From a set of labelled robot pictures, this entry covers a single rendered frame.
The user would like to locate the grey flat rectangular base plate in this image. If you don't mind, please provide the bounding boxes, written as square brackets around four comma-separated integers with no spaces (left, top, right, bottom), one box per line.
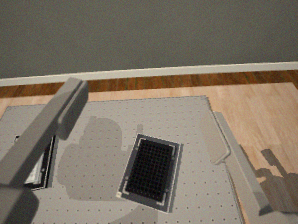
[0,95,243,224]

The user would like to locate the white well plate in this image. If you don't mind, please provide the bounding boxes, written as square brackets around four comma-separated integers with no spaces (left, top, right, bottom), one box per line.
[25,153,44,184]

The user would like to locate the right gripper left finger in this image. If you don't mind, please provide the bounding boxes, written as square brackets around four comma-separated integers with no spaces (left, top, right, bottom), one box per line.
[0,77,89,224]

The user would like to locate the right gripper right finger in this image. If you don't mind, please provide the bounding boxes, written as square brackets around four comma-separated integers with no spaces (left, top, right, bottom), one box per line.
[199,110,298,224]

